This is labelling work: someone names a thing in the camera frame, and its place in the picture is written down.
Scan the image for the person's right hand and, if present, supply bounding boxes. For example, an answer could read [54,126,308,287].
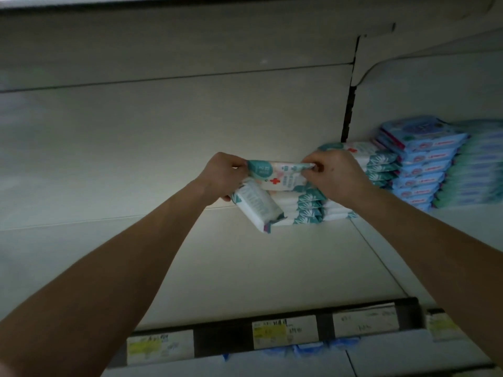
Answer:
[301,149,374,209]

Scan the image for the metal store shelving unit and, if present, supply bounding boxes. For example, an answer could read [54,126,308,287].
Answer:
[0,0,503,377]

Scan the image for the person's left hand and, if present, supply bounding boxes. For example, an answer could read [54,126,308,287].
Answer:
[195,151,251,205]

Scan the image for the blue packaged goods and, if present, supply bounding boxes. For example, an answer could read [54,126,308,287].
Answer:
[224,341,363,360]

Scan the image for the stack of blue red packets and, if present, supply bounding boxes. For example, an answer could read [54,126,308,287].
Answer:
[373,115,468,213]

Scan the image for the person's left forearm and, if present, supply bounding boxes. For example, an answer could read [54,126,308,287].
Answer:
[0,180,217,377]

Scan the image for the stack of blue green packets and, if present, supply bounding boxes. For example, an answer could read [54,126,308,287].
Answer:
[432,120,503,209]

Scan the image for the person's right forearm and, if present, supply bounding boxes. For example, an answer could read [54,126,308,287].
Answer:
[349,188,503,366]

